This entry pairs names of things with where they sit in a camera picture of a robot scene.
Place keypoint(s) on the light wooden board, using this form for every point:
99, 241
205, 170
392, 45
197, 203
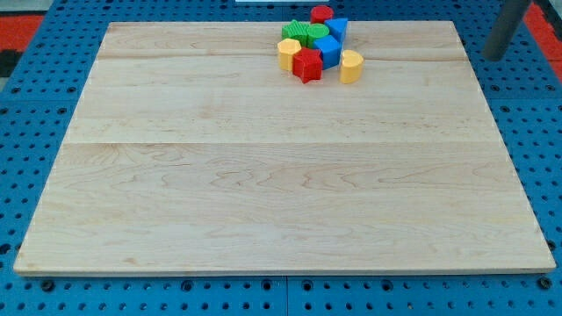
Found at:
191, 153

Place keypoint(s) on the red star block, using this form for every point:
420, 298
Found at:
307, 65

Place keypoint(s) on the yellow hexagon block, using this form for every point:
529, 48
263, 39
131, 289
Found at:
286, 49

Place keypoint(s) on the yellow heart block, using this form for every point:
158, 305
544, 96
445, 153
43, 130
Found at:
351, 69

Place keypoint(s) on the blue cube block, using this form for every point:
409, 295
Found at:
330, 51

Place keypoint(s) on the green star block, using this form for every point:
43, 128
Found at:
296, 30

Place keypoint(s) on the green cylinder block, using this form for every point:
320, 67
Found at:
314, 32

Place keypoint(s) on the blue triangle block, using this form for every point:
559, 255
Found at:
337, 28

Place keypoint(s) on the red cylinder block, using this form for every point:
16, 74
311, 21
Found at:
320, 13

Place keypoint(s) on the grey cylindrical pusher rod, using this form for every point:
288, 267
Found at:
504, 28

